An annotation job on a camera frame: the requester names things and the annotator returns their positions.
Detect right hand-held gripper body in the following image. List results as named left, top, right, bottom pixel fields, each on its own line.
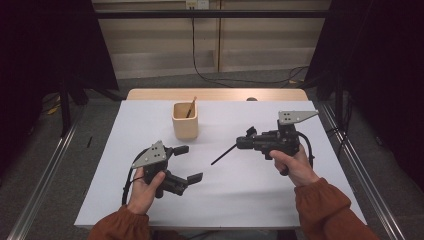
left=251, top=109, right=319, bottom=177

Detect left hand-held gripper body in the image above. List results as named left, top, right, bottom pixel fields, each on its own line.
left=131, top=140, right=189, bottom=199

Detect beige square ceramic cup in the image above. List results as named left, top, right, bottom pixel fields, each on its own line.
left=171, top=101, right=199, bottom=140

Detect orange-handled makeup brush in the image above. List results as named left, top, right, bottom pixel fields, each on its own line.
left=185, top=95, right=198, bottom=119

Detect person's right hand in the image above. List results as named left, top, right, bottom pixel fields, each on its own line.
left=269, top=144, right=320, bottom=188

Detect person's left hand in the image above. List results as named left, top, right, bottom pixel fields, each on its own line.
left=126, top=166, right=167, bottom=215

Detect white table cover sheet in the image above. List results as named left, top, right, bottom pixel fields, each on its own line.
left=73, top=99, right=368, bottom=230

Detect black stand leg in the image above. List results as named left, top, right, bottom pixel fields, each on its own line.
left=59, top=79, right=72, bottom=138

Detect black curtain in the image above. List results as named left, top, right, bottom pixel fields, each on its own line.
left=0, top=0, right=120, bottom=176
left=304, top=0, right=424, bottom=192

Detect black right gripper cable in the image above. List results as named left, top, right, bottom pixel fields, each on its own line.
left=296, top=131, right=316, bottom=168

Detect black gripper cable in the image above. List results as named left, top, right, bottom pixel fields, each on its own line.
left=121, top=148, right=148, bottom=206
left=296, top=131, right=316, bottom=168

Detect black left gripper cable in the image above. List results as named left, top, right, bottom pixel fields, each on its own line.
left=121, top=148, right=148, bottom=206

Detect black floor cables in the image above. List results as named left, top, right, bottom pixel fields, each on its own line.
left=328, top=124, right=355, bottom=158

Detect black wall power cable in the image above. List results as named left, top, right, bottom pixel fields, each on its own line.
left=190, top=8, right=311, bottom=88

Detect metal floor rail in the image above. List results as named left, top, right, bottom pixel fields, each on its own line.
left=319, top=101, right=406, bottom=240
left=6, top=106, right=85, bottom=240

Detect black horizontal frame bar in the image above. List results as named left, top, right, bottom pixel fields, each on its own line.
left=94, top=9, right=329, bottom=20

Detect white wall outlet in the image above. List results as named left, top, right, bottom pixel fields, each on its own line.
left=185, top=0, right=210, bottom=10

